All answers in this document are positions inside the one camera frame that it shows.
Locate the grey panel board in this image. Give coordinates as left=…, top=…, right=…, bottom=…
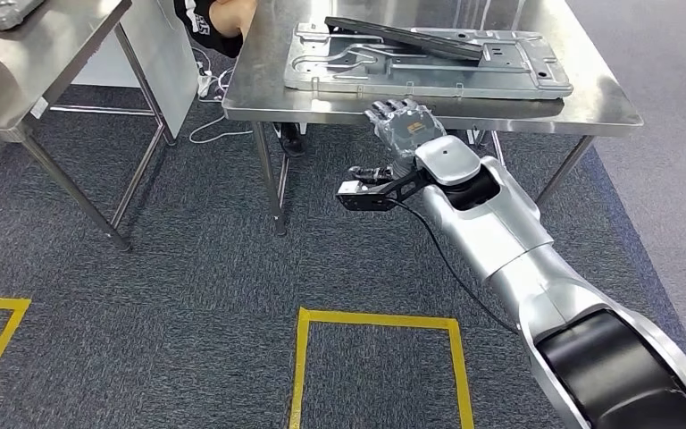
left=121, top=0, right=200, bottom=141

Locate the person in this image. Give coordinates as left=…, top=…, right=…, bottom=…
left=174, top=0, right=307, bottom=158

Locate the black plastic frame part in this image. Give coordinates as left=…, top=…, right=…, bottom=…
left=323, top=15, right=485, bottom=63

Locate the black camera bracket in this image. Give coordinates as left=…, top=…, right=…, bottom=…
left=335, top=168, right=431, bottom=213

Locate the yellow floor tape square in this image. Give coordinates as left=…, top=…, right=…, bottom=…
left=288, top=307, right=475, bottom=429

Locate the steel side table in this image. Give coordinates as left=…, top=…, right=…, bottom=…
left=0, top=0, right=177, bottom=253

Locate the white floor cable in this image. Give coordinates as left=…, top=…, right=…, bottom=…
left=188, top=46, right=255, bottom=145

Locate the steel workbench table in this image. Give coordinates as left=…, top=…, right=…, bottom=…
left=222, top=0, right=645, bottom=237

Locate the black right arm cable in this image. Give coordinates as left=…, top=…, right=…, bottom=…
left=384, top=199, right=520, bottom=336

